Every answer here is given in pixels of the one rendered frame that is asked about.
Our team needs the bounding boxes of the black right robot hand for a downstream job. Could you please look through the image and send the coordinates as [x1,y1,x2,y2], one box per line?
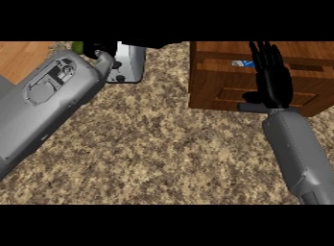
[242,40,295,110]

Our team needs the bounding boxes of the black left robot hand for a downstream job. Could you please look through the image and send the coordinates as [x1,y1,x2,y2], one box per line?
[83,40,186,61]

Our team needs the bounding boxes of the small green object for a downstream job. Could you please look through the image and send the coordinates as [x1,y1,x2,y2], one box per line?
[72,40,86,56]

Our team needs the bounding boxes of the blue and white packet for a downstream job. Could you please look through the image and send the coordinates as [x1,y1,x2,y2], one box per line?
[231,60,256,68]

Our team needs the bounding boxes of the brown wooden cabinet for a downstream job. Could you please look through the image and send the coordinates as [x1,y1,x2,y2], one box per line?
[189,40,334,78]

